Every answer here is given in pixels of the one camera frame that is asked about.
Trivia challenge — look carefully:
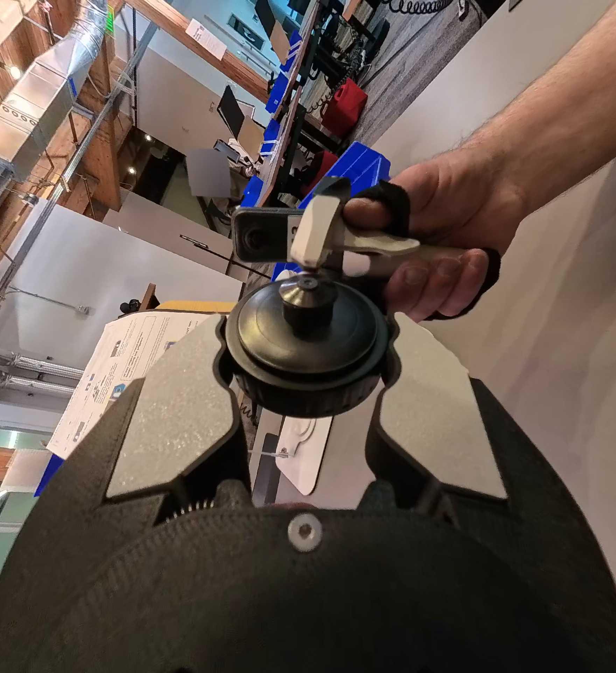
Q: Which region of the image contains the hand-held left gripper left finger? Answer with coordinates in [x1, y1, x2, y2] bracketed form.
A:
[107, 316, 248, 503]

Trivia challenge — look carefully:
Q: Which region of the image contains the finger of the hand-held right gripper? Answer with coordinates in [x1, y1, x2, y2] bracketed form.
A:
[289, 195, 342, 272]

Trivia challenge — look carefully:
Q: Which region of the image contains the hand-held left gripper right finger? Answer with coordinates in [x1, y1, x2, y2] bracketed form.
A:
[366, 314, 509, 508]

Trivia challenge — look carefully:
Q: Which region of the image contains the blue plastic bin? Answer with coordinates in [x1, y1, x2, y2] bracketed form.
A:
[272, 140, 393, 283]

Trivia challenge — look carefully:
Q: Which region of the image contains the black bottle lid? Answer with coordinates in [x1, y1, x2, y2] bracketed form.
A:
[223, 274, 394, 419]

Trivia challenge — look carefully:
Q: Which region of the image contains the person's right hand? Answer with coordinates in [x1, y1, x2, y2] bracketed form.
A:
[342, 142, 529, 322]

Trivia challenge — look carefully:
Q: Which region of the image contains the printed paper sheet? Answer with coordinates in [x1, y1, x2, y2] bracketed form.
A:
[46, 311, 230, 461]

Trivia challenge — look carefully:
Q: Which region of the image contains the wooden display board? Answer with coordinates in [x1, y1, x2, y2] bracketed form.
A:
[156, 300, 240, 314]

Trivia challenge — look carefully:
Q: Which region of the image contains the wooden top desk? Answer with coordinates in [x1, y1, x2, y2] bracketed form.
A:
[256, 0, 340, 211]

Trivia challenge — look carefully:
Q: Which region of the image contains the red container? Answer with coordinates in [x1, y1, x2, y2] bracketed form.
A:
[321, 76, 370, 137]

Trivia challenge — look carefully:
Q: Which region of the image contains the wooden ceiling beam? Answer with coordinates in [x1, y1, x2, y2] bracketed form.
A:
[130, 0, 277, 104]

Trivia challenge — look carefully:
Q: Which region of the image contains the silver ventilation duct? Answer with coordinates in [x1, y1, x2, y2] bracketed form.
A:
[0, 0, 114, 248]

